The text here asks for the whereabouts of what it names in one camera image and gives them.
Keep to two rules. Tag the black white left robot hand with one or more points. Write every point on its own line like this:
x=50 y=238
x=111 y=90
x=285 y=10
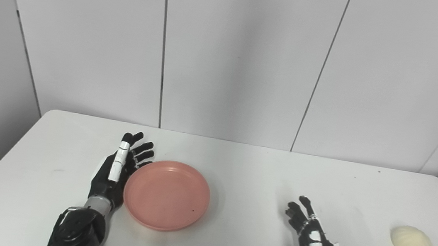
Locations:
x=103 y=184

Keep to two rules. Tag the pink round plate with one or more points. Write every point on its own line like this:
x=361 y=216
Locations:
x=166 y=196

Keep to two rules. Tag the cream steamed bun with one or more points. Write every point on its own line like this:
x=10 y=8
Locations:
x=411 y=243

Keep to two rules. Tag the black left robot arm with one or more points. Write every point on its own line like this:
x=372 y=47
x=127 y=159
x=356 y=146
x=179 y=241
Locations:
x=76 y=231

